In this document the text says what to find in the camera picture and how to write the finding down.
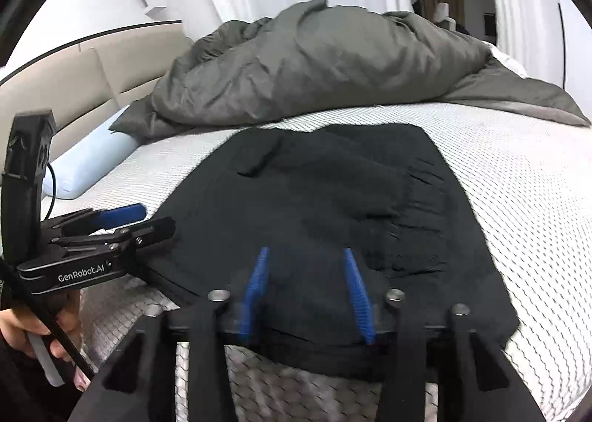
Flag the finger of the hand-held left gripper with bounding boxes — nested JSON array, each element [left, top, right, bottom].
[[44, 204, 148, 231], [53, 217, 177, 257]]

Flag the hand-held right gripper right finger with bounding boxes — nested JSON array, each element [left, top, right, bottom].
[[342, 247, 549, 422]]

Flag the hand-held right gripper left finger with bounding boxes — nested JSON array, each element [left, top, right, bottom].
[[67, 246, 273, 422]]

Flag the black pants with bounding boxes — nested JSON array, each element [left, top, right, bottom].
[[139, 123, 519, 381]]

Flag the person's left hand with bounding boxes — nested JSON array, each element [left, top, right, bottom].
[[0, 290, 93, 392]]

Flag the light blue pillow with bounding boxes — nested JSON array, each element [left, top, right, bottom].
[[41, 105, 139, 200]]

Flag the person's dark clothing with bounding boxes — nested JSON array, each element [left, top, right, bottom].
[[0, 334, 93, 422]]

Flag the beige padded headboard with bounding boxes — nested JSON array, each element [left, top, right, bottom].
[[0, 21, 195, 164]]

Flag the white honeycomb pattern mattress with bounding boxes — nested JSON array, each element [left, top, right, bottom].
[[44, 100, 592, 422]]

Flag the grey duvet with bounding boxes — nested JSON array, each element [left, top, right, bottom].
[[108, 0, 592, 143]]

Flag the white bed sheet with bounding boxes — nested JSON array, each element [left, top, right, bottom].
[[483, 40, 528, 78]]

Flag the white chair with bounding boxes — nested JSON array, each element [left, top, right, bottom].
[[432, 1, 457, 32]]

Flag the black cable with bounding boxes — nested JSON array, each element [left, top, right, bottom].
[[0, 260, 95, 381]]

